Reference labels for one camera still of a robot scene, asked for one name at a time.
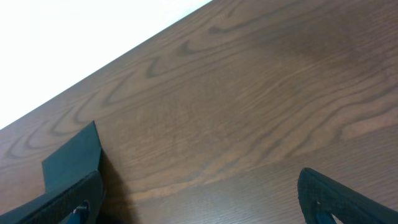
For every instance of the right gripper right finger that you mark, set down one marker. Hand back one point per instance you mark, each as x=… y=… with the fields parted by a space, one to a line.
x=323 y=200

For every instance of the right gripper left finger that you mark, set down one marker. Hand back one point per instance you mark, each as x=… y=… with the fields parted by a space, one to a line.
x=76 y=203

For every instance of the black box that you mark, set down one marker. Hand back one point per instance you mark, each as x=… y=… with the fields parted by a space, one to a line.
x=72 y=161

